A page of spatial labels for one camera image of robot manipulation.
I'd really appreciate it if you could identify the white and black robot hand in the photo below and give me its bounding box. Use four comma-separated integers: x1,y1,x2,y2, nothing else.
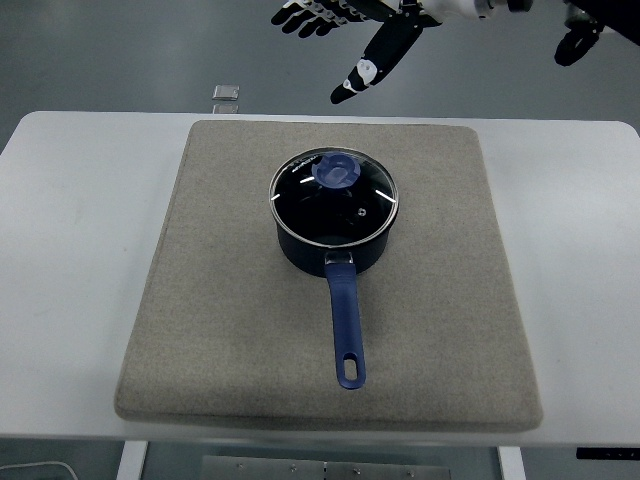
271,0,484,105

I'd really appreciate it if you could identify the white cable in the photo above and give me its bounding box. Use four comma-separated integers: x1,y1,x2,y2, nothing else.
0,460,77,480

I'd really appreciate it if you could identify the beige fabric mat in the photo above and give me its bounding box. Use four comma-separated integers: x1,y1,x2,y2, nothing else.
113,118,544,432

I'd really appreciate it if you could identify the grey metal plate with screws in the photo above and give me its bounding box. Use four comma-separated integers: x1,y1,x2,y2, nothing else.
200,454,451,480

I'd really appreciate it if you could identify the dark pot with blue handle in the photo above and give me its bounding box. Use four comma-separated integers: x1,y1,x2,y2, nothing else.
272,214,393,392

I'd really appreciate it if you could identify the black table control panel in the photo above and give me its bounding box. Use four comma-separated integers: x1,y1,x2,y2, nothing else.
575,446,640,461

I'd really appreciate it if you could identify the white table leg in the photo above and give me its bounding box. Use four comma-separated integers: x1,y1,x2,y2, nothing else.
115,440,150,480
497,445,526,480

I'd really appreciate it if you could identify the glass pot lid blue knob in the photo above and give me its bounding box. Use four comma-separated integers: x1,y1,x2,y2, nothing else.
268,148,400,249

